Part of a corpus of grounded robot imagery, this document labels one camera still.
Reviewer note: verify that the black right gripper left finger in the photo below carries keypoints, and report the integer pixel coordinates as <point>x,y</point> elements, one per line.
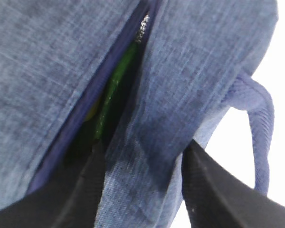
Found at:
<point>69,200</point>

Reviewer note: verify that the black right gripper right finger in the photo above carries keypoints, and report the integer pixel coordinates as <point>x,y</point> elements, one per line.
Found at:
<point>216,199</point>

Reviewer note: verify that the navy blue lunch bag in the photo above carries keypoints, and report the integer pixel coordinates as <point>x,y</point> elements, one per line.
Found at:
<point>192,81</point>

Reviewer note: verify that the green cucumber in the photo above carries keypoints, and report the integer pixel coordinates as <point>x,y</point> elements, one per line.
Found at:
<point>101,121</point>

